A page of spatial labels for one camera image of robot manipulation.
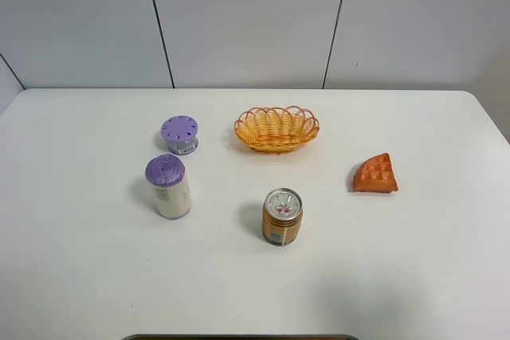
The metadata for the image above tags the orange waffle slice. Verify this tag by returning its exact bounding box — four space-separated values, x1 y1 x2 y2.
352 153 398 193

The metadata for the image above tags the orange wicker basket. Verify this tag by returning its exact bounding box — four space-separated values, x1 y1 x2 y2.
233 106 320 154

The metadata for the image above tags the orange beverage can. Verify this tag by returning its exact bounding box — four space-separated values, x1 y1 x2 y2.
262 188 303 247

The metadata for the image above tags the purple lidded air freshener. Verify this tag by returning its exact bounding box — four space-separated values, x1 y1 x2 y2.
160 115 198 155

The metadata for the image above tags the purple white bag roll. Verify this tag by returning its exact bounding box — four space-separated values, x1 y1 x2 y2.
145 154 192 220

